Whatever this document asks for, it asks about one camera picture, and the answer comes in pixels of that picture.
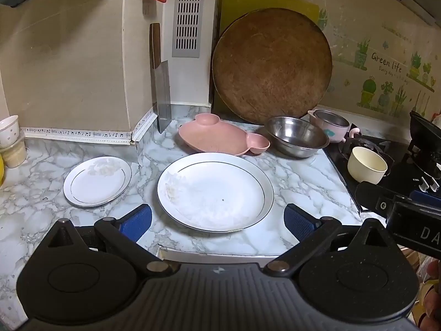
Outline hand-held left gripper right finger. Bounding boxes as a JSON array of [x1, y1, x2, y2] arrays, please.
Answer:
[[262, 203, 395, 278]]

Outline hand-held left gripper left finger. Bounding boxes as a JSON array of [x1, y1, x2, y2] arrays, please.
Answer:
[[45, 204, 181, 278]]

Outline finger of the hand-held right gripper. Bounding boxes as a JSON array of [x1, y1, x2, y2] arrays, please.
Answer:
[[355, 181, 409, 219], [409, 189, 441, 205]]

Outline cream bowl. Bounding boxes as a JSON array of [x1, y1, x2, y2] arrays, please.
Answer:
[[347, 146, 388, 185]]

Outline stainless steel bowl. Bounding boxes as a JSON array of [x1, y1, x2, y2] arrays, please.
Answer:
[[265, 116, 330, 159]]

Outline large white plate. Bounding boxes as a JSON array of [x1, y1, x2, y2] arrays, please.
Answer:
[[157, 152, 275, 233]]

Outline pink steel-lined cup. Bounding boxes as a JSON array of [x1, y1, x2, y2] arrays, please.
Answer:
[[308, 109, 361, 143]]

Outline pink divided plate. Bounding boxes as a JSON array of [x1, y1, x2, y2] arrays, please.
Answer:
[[178, 113, 271, 156]]

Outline person's right hand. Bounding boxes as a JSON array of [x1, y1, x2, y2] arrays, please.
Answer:
[[425, 258, 441, 328]]

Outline black gas stove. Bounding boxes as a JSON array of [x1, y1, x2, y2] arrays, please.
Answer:
[[324, 134, 441, 214]]

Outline small white plate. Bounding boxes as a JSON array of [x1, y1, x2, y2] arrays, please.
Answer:
[[63, 156, 133, 208]]

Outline white patterned edge tape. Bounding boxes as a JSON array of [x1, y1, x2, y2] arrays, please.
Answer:
[[21, 108, 155, 144]]

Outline beige cup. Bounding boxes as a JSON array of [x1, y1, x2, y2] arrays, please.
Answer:
[[0, 137, 27, 169]]

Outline white patterned cup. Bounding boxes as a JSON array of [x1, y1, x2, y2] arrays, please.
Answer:
[[0, 115, 19, 149]]

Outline round wooden cutting board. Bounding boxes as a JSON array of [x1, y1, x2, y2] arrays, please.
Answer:
[[211, 8, 333, 125]]

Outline grey vent grille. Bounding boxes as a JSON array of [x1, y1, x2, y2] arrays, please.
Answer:
[[172, 0, 206, 58]]

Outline yellow-green cutting board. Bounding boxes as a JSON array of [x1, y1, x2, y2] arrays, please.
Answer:
[[220, 0, 320, 38]]

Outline plant wall sticker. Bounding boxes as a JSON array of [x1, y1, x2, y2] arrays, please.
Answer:
[[317, 7, 441, 118]]

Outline cleaver with wooden handle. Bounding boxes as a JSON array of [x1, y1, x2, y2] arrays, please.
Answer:
[[149, 23, 172, 134]]

